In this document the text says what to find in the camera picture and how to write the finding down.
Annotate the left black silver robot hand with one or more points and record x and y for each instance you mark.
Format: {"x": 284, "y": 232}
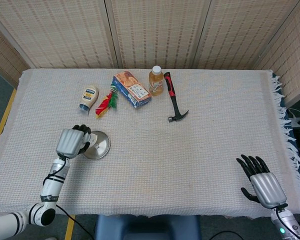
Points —
{"x": 70, "y": 142}

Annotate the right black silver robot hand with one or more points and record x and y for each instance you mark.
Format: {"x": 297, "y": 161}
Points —
{"x": 267, "y": 188}

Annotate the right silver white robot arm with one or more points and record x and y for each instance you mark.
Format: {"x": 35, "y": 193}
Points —
{"x": 286, "y": 225}

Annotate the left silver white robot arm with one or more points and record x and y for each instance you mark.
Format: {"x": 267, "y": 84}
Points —
{"x": 53, "y": 182}

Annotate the round metal plate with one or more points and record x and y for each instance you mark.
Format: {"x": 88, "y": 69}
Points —
{"x": 102, "y": 145}

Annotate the mayonnaise squeeze bottle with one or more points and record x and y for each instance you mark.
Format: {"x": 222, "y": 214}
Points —
{"x": 89, "y": 98}

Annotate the red yellow green feather shuttlecock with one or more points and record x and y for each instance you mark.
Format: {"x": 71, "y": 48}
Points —
{"x": 106, "y": 103}

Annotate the blue orange cracker box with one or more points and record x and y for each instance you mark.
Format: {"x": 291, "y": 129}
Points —
{"x": 131, "y": 88}

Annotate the white waffle weave tablecloth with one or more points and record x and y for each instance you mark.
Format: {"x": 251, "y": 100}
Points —
{"x": 165, "y": 155}

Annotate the white shoe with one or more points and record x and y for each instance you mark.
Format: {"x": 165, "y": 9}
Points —
{"x": 52, "y": 238}

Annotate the yellow juice bottle white cap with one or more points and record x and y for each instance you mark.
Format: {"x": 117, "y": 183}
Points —
{"x": 155, "y": 83}

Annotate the red black claw hammer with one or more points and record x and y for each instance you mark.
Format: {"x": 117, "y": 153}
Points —
{"x": 174, "y": 98}

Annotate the woven bamboo folding screen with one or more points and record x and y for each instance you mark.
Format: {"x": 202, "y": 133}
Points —
{"x": 150, "y": 32}

